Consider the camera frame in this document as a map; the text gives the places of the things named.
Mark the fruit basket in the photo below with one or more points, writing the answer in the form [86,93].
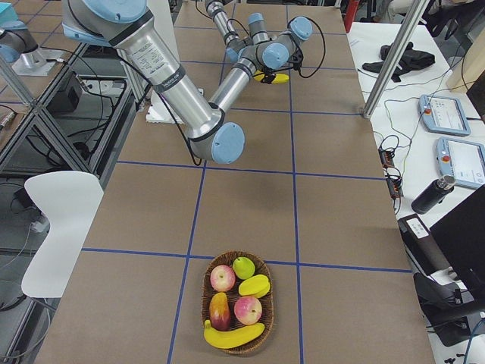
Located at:
[267,316]

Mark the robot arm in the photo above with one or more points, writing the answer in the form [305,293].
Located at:
[234,44]
[129,26]

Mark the red apple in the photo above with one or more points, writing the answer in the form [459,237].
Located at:
[222,278]
[248,310]

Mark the yellow banana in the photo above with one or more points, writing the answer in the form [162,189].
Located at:
[271,77]
[232,339]

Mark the red yellow mango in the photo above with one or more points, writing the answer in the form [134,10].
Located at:
[219,312]

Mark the green pear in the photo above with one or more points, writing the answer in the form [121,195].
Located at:
[243,267]

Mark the black monitor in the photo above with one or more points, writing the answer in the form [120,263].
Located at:
[460,236]

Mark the black bottle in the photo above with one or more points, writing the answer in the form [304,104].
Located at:
[433,194]

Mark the black box white label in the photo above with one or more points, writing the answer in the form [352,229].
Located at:
[421,245]

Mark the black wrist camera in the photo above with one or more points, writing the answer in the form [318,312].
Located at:
[296,59]

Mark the red apple upper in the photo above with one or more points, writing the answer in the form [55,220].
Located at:
[222,278]

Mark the yellow starfruit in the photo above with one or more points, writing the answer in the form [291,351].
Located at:
[256,286]

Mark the teach pendant far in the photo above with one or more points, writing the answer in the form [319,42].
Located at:
[443,115]

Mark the black cloth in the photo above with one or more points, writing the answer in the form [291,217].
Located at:
[411,60]

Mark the white chair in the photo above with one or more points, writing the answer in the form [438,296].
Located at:
[69,200]

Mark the teach pendant near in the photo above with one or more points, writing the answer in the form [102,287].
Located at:
[462,159]

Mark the red apple lower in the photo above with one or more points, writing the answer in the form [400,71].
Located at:
[248,310]

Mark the teach pendant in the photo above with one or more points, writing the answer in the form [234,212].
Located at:
[462,159]
[443,115]

